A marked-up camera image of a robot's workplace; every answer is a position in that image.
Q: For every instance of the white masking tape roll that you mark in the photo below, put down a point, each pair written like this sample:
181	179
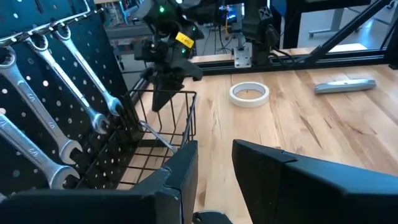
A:
248	104

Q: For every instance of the silver utility knife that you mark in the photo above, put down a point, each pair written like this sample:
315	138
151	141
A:
345	86

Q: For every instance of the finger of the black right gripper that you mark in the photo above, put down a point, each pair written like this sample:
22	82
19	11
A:
160	93
175	84

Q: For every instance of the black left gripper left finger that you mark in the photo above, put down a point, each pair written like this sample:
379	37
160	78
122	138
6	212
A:
93	207

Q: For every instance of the silver mounting plate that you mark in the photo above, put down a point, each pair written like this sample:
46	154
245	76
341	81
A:
242	57

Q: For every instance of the black metal peg board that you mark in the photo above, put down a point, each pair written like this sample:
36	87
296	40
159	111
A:
105	56

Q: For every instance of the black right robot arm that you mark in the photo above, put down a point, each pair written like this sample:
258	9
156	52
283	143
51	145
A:
261	31

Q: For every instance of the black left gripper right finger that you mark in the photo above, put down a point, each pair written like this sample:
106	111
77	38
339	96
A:
311	193

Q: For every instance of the grey cluttered workbench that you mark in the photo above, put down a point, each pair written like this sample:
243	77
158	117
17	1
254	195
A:
124	31

